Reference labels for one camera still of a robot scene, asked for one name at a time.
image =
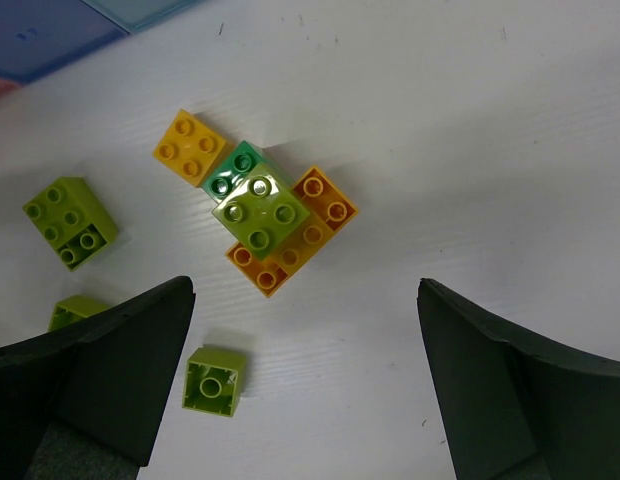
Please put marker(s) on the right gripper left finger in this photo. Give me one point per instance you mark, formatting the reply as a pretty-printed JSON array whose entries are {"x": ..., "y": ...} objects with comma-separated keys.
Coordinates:
[{"x": 86, "y": 401}]

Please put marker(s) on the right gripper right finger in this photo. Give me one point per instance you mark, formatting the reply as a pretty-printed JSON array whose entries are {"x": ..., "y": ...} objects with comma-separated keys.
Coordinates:
[{"x": 516, "y": 404}]

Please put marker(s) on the lime square lego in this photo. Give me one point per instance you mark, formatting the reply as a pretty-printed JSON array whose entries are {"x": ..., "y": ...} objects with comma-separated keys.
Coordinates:
[{"x": 214, "y": 380}]

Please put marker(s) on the lime lego with slope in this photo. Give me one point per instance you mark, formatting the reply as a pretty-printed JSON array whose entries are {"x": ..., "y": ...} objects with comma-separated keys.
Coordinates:
[{"x": 72, "y": 220}]

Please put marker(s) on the lime lego on stack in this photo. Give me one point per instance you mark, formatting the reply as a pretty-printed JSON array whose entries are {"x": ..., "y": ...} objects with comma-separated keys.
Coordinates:
[{"x": 262, "y": 211}]

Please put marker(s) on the orange lego plate stack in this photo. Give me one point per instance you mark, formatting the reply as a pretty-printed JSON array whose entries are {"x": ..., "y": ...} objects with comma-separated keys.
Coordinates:
[{"x": 330, "y": 210}]

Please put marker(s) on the yellow square lego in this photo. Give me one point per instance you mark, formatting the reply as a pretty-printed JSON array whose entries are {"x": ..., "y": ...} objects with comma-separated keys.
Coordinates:
[{"x": 191, "y": 149}]

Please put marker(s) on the green lego under stack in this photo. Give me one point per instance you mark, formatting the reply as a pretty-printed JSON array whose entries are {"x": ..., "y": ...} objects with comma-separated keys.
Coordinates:
[{"x": 236, "y": 166}]

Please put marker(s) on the small pink container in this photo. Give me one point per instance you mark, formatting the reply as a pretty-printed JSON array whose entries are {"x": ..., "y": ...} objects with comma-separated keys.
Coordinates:
[{"x": 7, "y": 87}]

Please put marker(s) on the dark blue container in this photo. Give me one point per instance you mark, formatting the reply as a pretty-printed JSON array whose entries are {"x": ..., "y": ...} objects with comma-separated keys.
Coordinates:
[{"x": 40, "y": 37}]

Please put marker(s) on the light blue container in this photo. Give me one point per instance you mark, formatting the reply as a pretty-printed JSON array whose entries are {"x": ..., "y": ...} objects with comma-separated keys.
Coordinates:
[{"x": 135, "y": 16}]

